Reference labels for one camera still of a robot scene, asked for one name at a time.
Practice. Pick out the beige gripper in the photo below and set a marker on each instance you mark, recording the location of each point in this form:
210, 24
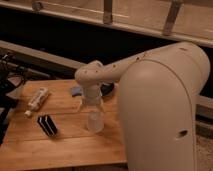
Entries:
91, 96

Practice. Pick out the white ceramic cup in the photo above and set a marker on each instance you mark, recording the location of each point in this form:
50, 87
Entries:
95, 123

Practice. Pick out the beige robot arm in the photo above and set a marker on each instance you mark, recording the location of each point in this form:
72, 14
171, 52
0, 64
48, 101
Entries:
157, 97

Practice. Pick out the white tube with label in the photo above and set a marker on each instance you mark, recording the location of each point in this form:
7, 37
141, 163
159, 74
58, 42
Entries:
37, 100

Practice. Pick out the black camera tripod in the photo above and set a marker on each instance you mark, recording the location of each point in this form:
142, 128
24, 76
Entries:
9, 82

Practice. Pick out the metal window rail frame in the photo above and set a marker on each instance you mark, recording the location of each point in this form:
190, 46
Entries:
181, 20

